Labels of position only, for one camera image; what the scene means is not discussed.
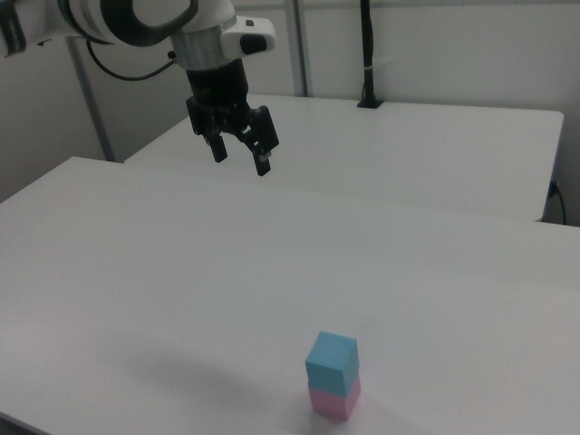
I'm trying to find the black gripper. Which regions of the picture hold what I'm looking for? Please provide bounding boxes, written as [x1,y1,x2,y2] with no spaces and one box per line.
[185,60,280,178]

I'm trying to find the blue foam cube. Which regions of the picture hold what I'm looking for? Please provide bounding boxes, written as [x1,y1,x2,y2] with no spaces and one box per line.
[304,330,359,397]

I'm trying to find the pink foam cube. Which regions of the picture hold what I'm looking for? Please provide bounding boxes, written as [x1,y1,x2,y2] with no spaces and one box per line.
[307,374,363,422]

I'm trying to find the white side table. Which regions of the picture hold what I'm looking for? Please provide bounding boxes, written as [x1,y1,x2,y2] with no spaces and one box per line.
[123,92,566,224]

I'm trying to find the upright grey metal post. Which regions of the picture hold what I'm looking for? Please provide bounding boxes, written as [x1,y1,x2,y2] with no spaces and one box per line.
[284,0,314,98]

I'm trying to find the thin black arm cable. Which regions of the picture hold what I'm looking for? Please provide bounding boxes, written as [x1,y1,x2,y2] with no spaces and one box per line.
[86,39,178,82]

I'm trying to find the slanted grey metal post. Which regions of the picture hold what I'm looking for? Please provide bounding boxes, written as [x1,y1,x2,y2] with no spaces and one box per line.
[64,35,115,162]

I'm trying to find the black camera pole with base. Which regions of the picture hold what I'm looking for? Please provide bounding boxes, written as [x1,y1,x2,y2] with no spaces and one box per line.
[356,0,386,110]

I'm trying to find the black wall power cable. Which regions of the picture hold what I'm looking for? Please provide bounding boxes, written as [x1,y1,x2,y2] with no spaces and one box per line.
[547,180,568,226]

